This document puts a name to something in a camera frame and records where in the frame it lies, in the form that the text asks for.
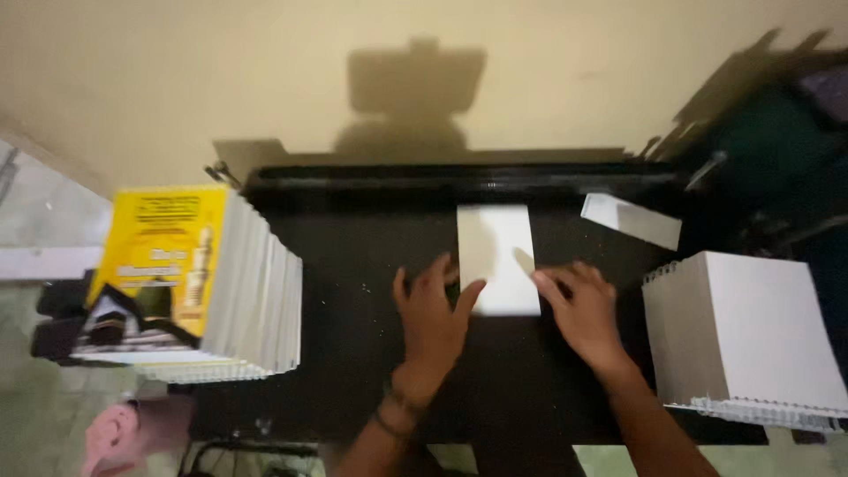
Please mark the person's left hand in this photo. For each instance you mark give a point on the person's left hand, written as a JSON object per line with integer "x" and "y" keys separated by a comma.
{"x": 430, "y": 331}

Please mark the person's right hand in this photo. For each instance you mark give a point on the person's right hand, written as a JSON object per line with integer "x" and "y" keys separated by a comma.
{"x": 586, "y": 324}

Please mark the white paper sheet stack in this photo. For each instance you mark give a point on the white paper sheet stack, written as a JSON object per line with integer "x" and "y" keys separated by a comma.
{"x": 507, "y": 245}

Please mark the dark wrist band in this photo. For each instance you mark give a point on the dark wrist band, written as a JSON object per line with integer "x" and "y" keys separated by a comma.
{"x": 396, "y": 417}

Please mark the black binding machine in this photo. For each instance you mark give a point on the black binding machine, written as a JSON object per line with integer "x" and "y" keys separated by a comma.
{"x": 344, "y": 265}

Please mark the white paper strip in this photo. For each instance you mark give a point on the white paper strip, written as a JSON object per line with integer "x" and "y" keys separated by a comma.
{"x": 633, "y": 222}

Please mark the stack of white spiral notebooks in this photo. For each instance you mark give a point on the stack of white spiral notebooks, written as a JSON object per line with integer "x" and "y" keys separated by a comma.
{"x": 742, "y": 331}

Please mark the stack of yellow spiral books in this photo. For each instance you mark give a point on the stack of yellow spiral books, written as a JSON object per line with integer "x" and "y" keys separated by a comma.
{"x": 199, "y": 285}

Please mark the dark machine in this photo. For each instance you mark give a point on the dark machine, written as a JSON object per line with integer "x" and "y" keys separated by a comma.
{"x": 762, "y": 132}

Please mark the black bag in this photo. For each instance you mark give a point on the black bag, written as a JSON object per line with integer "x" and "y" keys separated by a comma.
{"x": 63, "y": 318}

